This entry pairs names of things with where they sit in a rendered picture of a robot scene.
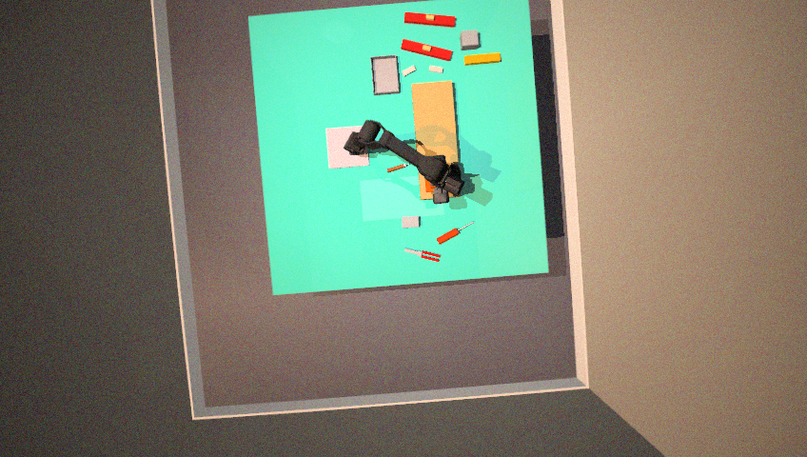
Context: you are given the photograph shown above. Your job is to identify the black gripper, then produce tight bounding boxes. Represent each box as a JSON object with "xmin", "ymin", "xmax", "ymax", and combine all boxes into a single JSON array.
[{"xmin": 430, "ymin": 154, "xmax": 449, "ymax": 204}]

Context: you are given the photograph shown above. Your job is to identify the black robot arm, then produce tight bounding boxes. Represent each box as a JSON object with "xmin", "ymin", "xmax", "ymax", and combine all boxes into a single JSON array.
[{"xmin": 344, "ymin": 119, "xmax": 464, "ymax": 196}]

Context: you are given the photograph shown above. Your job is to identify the yellow rectangular bar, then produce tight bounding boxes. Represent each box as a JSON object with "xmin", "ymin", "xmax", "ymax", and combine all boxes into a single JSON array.
[{"xmin": 464, "ymin": 52, "xmax": 500, "ymax": 66}]

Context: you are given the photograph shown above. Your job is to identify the orange-handled awl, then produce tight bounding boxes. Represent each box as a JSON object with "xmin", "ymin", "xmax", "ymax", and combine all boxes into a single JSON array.
[{"xmin": 437, "ymin": 222, "xmax": 474, "ymax": 244}]

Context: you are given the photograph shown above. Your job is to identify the red long bar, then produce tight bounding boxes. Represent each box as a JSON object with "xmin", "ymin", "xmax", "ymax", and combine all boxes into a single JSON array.
[
  {"xmin": 404, "ymin": 12, "xmax": 456, "ymax": 28},
  {"xmin": 401, "ymin": 39, "xmax": 452, "ymax": 61}
]

